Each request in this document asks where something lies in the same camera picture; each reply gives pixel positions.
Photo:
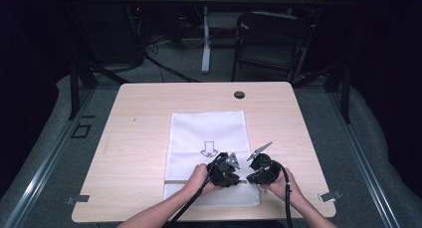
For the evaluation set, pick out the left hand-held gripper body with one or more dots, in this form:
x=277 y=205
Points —
x=220 y=173

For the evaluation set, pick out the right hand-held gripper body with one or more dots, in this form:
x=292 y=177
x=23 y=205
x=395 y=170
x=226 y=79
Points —
x=267 y=170

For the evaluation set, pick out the white towel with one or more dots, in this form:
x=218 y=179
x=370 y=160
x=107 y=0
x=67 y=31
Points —
x=199 y=131

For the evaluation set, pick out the person's right hand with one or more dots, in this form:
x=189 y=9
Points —
x=282 y=188

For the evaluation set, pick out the person's left hand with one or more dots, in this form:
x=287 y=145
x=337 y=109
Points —
x=198 y=181

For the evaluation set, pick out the black metal stand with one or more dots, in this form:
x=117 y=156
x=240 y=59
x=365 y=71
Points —
x=345 y=95
x=74 y=88

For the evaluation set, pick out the black folding chair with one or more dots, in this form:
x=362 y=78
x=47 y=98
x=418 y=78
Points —
x=270 y=42

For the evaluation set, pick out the white desk leg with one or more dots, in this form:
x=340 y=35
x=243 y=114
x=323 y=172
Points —
x=206 y=45

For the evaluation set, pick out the dark computer tower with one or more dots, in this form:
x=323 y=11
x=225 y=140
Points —
x=109 y=29

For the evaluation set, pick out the aluminium floor rail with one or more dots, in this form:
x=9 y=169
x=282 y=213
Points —
x=43 y=168
x=361 y=161

